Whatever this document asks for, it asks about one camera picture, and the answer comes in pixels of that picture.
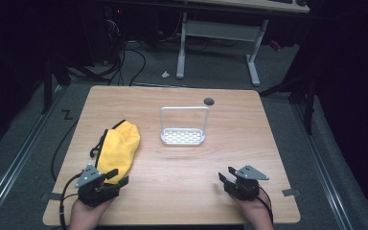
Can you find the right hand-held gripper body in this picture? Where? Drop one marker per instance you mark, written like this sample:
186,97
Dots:
246,187

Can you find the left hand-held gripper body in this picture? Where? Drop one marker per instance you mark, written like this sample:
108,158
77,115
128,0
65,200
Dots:
91,179

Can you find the yellow towel with black trim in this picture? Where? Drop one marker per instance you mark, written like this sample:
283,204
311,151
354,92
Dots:
118,150

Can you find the white towel rack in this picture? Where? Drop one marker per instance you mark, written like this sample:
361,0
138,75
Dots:
182,137

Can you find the person's right hand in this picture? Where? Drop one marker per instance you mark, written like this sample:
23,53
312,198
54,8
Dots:
255,214

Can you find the person's left hand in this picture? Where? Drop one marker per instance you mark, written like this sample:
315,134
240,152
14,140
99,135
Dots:
86,217

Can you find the grey tape strip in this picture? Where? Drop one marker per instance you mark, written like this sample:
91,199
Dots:
291,192
52,196

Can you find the black zigzag floor tape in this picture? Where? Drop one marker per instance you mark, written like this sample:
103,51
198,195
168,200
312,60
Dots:
67,114

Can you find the dark round table grommet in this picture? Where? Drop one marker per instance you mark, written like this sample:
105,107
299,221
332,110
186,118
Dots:
209,102

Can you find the black metal stand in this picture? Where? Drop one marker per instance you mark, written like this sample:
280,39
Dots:
47,86
310,102

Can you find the crumpled white paper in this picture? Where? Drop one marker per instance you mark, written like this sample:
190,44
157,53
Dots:
165,74

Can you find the small red object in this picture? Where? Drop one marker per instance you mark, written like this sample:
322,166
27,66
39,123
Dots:
275,45

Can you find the desk with white legs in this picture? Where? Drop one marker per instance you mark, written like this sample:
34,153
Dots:
223,30

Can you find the metal floor rail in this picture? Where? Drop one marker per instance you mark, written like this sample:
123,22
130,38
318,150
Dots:
324,172
16,163

